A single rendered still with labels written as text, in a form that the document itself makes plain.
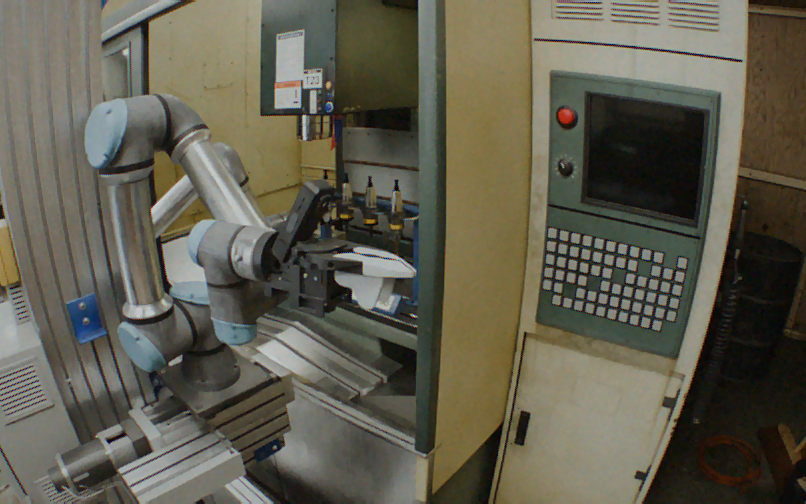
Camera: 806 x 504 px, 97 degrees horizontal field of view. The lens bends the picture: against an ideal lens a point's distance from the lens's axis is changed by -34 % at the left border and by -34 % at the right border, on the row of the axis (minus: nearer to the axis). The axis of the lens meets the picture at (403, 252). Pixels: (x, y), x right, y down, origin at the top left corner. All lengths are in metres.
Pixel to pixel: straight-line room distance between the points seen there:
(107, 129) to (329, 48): 1.08
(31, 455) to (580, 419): 1.52
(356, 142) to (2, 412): 2.06
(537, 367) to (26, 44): 1.58
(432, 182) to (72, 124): 0.77
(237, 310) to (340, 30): 1.22
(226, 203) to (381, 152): 1.64
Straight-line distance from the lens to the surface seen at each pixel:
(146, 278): 0.95
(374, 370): 1.73
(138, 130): 0.89
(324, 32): 1.80
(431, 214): 0.96
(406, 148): 2.36
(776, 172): 4.03
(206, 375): 1.12
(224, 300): 0.76
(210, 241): 0.73
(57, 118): 1.07
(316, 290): 0.62
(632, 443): 1.59
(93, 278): 1.15
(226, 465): 1.09
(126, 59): 2.16
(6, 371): 1.11
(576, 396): 1.54
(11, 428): 1.18
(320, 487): 1.80
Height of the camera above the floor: 1.67
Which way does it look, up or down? 20 degrees down
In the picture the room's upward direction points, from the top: straight up
